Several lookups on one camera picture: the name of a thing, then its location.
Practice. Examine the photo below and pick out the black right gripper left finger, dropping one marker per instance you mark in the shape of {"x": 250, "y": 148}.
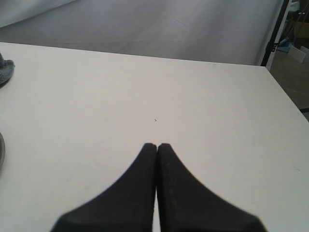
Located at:
{"x": 126, "y": 206}

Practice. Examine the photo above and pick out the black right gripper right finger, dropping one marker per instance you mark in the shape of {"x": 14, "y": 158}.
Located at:
{"x": 186, "y": 205}

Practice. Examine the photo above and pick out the round stainless steel plate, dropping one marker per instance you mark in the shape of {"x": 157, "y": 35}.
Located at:
{"x": 2, "y": 150}

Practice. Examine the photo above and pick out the white backdrop sheet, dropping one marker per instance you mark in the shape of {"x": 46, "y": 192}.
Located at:
{"x": 228, "y": 31}

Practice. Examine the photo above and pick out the black backdrop stand pole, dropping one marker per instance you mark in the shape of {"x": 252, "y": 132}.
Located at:
{"x": 272, "y": 45}

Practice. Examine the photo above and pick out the grey fleece towel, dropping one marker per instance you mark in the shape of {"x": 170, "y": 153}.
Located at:
{"x": 6, "y": 70}

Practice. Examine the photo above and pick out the cluttered background shelf items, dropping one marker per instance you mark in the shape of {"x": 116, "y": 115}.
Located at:
{"x": 295, "y": 37}

